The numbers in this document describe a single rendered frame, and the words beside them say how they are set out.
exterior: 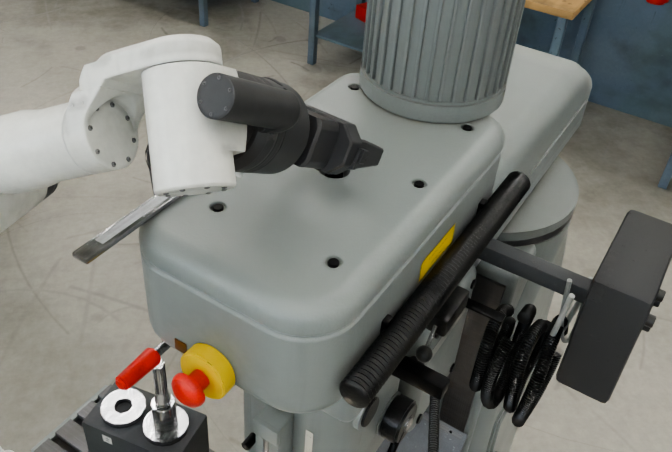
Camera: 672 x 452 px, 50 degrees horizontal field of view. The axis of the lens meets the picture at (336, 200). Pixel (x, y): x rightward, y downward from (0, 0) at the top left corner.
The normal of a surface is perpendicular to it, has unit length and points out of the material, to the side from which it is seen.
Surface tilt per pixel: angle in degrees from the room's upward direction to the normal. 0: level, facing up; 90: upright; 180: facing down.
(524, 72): 0
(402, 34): 90
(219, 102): 60
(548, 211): 0
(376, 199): 0
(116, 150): 65
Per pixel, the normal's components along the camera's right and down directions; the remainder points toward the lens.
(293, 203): 0.07, -0.80
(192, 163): 0.16, -0.08
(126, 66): -0.42, 0.00
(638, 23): -0.54, 0.48
